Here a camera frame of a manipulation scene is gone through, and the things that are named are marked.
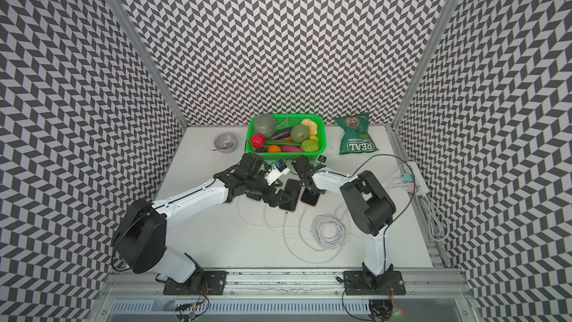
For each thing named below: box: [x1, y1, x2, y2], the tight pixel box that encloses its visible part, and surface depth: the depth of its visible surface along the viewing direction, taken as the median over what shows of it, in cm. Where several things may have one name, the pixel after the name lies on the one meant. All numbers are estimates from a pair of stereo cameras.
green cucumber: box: [264, 139, 301, 147], surface depth 109 cm
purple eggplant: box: [270, 126, 293, 140], surface depth 110 cm
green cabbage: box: [300, 138, 320, 153], surface depth 101 cm
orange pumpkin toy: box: [268, 144, 282, 153], surface depth 104 cm
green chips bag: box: [334, 111, 380, 156], surface depth 110 cm
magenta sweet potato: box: [280, 144, 303, 153], surface depth 104 cm
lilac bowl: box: [213, 132, 238, 154], surface depth 110 cm
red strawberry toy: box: [250, 132, 266, 149], surface depth 103 cm
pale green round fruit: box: [290, 123, 311, 144], surface depth 109 cm
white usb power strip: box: [405, 161, 429, 196], surface depth 98 cm
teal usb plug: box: [400, 172, 414, 184], surface depth 98 cm
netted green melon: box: [253, 113, 276, 138], surface depth 107 cm
